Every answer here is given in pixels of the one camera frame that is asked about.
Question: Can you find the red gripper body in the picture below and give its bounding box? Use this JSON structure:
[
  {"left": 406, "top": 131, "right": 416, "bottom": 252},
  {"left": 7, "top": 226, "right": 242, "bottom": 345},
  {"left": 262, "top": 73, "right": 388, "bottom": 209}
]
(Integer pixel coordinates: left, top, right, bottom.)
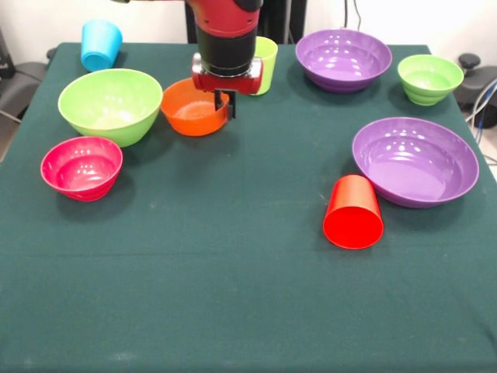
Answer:
[{"left": 190, "top": 53, "right": 265, "bottom": 96}]

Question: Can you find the orange bowl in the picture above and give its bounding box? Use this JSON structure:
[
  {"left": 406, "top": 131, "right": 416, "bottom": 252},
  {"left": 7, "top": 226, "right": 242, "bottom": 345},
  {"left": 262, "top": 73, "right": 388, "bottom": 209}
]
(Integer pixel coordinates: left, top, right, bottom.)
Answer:
[{"left": 160, "top": 77, "right": 231, "bottom": 138}]

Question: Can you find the yellow-green cup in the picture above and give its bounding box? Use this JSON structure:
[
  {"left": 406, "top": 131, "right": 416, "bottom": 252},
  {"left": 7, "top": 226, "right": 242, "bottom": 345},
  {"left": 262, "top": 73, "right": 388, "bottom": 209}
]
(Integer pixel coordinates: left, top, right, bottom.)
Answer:
[{"left": 248, "top": 36, "right": 279, "bottom": 96}]

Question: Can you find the large green bowl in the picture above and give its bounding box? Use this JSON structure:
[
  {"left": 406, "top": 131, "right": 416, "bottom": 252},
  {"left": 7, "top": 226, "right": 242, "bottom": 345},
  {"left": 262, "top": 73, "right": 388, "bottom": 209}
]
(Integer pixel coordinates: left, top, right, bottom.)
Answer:
[{"left": 57, "top": 68, "right": 164, "bottom": 148}]

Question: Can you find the blue cup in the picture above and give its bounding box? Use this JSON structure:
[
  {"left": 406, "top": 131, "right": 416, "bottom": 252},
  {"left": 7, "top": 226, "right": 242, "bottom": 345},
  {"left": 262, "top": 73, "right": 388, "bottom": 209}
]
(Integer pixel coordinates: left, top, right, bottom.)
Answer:
[{"left": 80, "top": 19, "right": 123, "bottom": 74}]

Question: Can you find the pink bowl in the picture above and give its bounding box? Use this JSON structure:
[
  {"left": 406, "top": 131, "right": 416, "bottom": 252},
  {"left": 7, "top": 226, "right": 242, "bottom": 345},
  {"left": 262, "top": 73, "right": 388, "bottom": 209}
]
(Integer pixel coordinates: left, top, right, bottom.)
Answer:
[{"left": 40, "top": 135, "right": 124, "bottom": 203}]

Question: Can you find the red cup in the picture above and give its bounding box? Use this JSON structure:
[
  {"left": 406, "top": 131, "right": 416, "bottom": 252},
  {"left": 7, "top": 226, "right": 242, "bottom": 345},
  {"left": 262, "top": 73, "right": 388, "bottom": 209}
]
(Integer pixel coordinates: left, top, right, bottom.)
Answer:
[{"left": 322, "top": 174, "right": 385, "bottom": 250}]

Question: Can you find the purple bowl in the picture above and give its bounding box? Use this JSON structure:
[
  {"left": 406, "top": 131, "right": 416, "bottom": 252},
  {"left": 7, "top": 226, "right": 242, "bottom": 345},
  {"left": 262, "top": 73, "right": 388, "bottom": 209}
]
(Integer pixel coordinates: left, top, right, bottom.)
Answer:
[
  {"left": 294, "top": 29, "right": 393, "bottom": 94},
  {"left": 352, "top": 117, "right": 481, "bottom": 209}
]

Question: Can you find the dark green tablecloth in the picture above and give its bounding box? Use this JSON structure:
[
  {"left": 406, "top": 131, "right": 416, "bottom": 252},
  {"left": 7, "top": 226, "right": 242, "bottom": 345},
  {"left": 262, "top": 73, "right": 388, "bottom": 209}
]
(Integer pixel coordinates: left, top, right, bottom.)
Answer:
[{"left": 0, "top": 41, "right": 497, "bottom": 373}]

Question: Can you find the small green bowl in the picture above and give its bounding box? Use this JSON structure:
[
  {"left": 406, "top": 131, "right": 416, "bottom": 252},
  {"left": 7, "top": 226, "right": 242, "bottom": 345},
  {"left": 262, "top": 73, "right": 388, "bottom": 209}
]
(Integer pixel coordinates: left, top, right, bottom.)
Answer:
[{"left": 397, "top": 54, "right": 465, "bottom": 106}]

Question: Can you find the black chair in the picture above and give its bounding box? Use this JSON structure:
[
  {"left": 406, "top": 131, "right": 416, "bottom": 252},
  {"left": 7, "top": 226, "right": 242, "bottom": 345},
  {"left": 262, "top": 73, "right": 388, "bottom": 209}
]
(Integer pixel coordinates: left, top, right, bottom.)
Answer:
[
  {"left": 457, "top": 53, "right": 497, "bottom": 129},
  {"left": 0, "top": 26, "right": 57, "bottom": 122}
]

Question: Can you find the black cable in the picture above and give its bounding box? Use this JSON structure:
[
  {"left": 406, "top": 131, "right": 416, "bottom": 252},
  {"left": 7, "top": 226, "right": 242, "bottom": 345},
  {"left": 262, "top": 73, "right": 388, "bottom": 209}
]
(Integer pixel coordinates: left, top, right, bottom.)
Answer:
[{"left": 343, "top": 0, "right": 364, "bottom": 32}]

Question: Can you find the white cable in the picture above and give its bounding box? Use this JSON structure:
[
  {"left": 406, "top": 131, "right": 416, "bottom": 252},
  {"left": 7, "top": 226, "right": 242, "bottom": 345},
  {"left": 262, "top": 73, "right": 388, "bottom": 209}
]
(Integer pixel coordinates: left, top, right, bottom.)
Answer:
[{"left": 464, "top": 87, "right": 497, "bottom": 124}]

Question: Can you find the blue cable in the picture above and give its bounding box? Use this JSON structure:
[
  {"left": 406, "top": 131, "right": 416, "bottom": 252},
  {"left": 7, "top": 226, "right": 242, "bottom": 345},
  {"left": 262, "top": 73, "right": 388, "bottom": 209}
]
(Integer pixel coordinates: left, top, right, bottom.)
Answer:
[{"left": 474, "top": 77, "right": 497, "bottom": 131}]

